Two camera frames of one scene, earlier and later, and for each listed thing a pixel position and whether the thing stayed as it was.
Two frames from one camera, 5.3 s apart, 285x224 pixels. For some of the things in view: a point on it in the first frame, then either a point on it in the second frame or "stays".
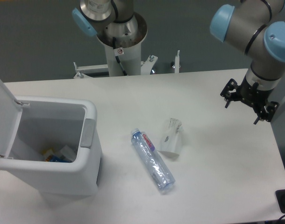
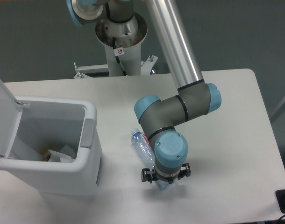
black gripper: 256,97 to 146,175
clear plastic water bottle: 152,160 stays
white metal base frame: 146,66 stays
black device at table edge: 284,198 stays
